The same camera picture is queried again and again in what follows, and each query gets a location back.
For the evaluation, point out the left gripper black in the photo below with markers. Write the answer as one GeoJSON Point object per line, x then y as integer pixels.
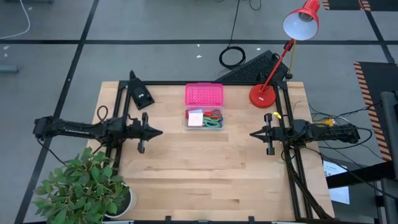
{"type": "Point", "coordinates": [133, 130]}

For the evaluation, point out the green potted plant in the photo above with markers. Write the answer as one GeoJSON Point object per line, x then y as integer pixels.
{"type": "Point", "coordinates": [81, 183]}

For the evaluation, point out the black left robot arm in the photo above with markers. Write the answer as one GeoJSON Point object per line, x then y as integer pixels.
{"type": "Point", "coordinates": [77, 130]}

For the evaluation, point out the black wedge-shaped stand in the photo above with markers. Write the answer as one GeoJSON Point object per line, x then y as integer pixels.
{"type": "Point", "coordinates": [141, 93]}

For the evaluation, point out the red desk lamp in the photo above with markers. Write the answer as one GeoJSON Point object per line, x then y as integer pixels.
{"type": "Point", "coordinates": [262, 96]}

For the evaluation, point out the black keyboard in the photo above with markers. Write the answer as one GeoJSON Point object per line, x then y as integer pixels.
{"type": "Point", "coordinates": [252, 70]}

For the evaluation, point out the white paper sheet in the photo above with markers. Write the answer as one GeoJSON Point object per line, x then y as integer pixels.
{"type": "Point", "coordinates": [339, 193]}

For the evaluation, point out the pink sticky note pad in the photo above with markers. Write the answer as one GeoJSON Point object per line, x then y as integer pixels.
{"type": "Point", "coordinates": [196, 119]}

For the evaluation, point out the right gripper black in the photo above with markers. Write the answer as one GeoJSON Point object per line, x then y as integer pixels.
{"type": "Point", "coordinates": [281, 132]}

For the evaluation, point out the black aluminium table frame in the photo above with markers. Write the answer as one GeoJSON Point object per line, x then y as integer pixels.
{"type": "Point", "coordinates": [174, 82]}

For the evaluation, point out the black frame clamp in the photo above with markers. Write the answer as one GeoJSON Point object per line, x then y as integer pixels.
{"type": "Point", "coordinates": [168, 219]}
{"type": "Point", "coordinates": [251, 219]}

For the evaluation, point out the black stand beam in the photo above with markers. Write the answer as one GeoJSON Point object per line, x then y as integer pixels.
{"type": "Point", "coordinates": [357, 177]}

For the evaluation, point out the grey metal post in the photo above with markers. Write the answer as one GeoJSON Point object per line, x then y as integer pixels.
{"type": "Point", "coordinates": [391, 140]}

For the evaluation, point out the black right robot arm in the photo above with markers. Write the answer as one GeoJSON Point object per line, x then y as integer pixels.
{"type": "Point", "coordinates": [329, 132]}

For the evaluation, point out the pink lid clear pencil box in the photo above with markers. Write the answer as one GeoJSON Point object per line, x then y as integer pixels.
{"type": "Point", "coordinates": [203, 95]}

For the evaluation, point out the small hazard-striped black mat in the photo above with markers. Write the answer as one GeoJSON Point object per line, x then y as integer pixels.
{"type": "Point", "coordinates": [345, 4]}

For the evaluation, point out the large hazard-striped black mat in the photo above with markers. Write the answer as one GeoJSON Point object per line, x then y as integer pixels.
{"type": "Point", "coordinates": [376, 81]}

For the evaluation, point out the grey floor bracket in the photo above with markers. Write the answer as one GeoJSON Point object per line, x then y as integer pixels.
{"type": "Point", "coordinates": [8, 68]}

